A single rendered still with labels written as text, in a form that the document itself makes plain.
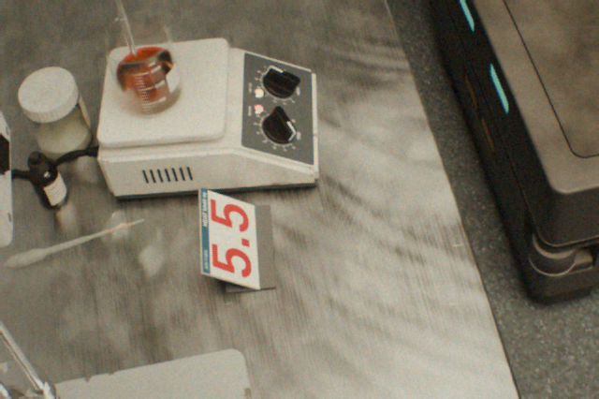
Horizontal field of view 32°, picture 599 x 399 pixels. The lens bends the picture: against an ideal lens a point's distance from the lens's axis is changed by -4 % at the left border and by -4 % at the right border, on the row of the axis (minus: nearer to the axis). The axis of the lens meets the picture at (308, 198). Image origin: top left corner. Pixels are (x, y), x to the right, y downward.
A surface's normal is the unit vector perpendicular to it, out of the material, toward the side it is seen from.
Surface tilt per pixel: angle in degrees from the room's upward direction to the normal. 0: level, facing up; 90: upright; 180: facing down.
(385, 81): 0
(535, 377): 0
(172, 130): 0
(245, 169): 90
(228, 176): 90
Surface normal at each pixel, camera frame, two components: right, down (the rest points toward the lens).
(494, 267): -0.09, -0.58
